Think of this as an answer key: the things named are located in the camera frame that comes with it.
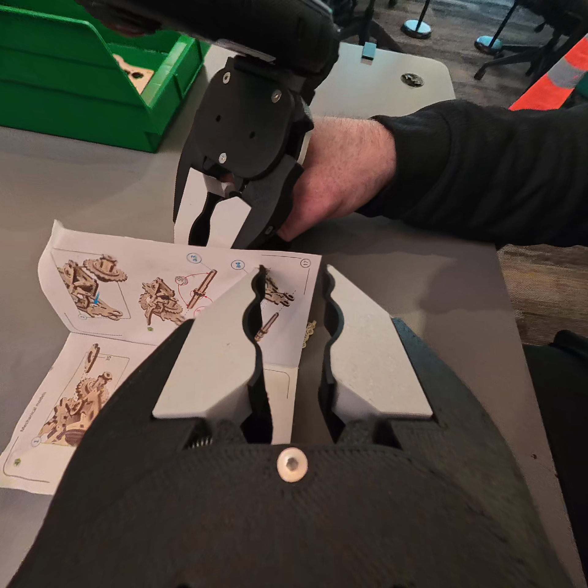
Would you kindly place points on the white instruction booklet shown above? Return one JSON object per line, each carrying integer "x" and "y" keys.
{"x": 138, "y": 257}

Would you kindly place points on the orange reflective vest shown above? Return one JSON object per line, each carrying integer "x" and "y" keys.
{"x": 556, "y": 78}

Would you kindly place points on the wooden parts sheet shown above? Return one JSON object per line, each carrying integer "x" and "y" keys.
{"x": 135, "y": 73}

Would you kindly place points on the person's dark trousers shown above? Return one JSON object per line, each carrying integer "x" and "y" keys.
{"x": 560, "y": 459}

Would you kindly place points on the person's right hand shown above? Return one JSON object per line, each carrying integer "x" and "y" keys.
{"x": 340, "y": 174}

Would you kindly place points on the green plastic bin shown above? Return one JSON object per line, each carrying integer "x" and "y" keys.
{"x": 69, "y": 124}
{"x": 55, "y": 32}

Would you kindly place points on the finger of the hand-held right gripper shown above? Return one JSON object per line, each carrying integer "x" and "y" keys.
{"x": 232, "y": 220}
{"x": 186, "y": 211}

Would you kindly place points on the small wooden gear part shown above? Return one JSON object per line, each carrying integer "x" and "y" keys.
{"x": 310, "y": 333}

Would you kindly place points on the person's right forearm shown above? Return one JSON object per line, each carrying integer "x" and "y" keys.
{"x": 482, "y": 174}

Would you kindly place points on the black office chair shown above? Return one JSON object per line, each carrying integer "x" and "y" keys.
{"x": 363, "y": 23}
{"x": 528, "y": 50}

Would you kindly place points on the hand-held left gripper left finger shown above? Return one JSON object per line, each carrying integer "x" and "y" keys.
{"x": 206, "y": 367}

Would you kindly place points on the grey table clip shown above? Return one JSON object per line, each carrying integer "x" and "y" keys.
{"x": 369, "y": 51}

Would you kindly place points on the chrome stanchion base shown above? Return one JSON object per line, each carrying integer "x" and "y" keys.
{"x": 415, "y": 29}
{"x": 488, "y": 45}

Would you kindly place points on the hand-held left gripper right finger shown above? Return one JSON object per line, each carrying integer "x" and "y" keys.
{"x": 381, "y": 367}

